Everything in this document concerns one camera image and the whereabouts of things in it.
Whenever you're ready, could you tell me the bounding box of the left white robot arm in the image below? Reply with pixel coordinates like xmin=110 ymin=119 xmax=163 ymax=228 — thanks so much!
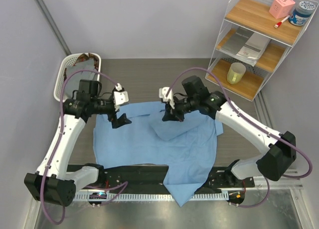
xmin=24 ymin=80 xmax=131 ymax=207

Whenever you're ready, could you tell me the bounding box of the light blue long sleeve shirt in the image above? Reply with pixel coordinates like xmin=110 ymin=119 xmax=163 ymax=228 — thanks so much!
xmin=93 ymin=102 xmax=223 ymax=206

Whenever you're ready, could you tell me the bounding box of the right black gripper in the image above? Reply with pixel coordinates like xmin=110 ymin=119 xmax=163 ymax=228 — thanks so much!
xmin=163 ymin=95 xmax=198 ymax=122

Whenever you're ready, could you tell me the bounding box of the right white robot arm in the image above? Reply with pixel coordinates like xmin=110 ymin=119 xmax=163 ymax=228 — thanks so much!
xmin=159 ymin=76 xmax=297 ymax=187

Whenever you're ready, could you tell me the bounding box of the white wire wooden shelf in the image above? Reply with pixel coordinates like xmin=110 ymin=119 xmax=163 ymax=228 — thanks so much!
xmin=206 ymin=0 xmax=319 ymax=101

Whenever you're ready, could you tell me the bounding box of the brown patterned garment in basket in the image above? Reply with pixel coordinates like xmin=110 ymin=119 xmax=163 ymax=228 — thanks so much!
xmin=74 ymin=53 xmax=100 ymax=67

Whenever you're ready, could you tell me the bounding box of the blue white jar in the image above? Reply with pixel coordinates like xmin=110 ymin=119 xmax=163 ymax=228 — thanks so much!
xmin=289 ymin=1 xmax=316 ymax=26

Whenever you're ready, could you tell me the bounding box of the pink cube power strip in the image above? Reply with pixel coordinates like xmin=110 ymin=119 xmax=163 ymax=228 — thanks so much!
xmin=269 ymin=0 xmax=296 ymax=19

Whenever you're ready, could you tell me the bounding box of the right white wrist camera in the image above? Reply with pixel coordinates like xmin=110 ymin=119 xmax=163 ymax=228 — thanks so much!
xmin=159 ymin=87 xmax=175 ymax=109

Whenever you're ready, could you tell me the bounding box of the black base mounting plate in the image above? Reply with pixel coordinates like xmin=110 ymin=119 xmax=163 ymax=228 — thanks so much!
xmin=66 ymin=164 xmax=255 ymax=195

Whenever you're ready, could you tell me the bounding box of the grey booklet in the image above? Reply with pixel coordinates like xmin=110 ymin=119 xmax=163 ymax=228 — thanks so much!
xmin=219 ymin=27 xmax=270 ymax=66

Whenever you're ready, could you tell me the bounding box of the white laundry basket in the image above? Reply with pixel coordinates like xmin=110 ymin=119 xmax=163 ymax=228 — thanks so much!
xmin=53 ymin=53 xmax=101 ymax=102

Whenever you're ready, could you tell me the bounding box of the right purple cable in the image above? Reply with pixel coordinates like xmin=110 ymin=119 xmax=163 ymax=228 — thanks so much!
xmin=164 ymin=67 xmax=313 ymax=209

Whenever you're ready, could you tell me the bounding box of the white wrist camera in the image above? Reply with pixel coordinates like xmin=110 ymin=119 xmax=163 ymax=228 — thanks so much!
xmin=113 ymin=83 xmax=129 ymax=111
xmin=159 ymin=87 xmax=175 ymax=109

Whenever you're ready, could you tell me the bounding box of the yellow translucent cup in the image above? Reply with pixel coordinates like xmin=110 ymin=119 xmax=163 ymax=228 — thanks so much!
xmin=226 ymin=62 xmax=246 ymax=85

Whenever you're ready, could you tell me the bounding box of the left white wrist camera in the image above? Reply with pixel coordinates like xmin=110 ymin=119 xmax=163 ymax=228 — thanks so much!
xmin=113 ymin=83 xmax=129 ymax=111

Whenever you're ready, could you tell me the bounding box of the grey shirt in basket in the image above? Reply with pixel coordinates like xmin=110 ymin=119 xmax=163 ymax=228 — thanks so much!
xmin=64 ymin=58 xmax=96 ymax=99

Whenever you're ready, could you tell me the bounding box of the white slotted cable duct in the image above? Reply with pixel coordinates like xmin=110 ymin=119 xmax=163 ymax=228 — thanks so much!
xmin=73 ymin=190 xmax=229 ymax=203

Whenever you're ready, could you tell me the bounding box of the red white marker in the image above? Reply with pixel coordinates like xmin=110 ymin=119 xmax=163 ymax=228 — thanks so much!
xmin=274 ymin=15 xmax=290 ymax=28

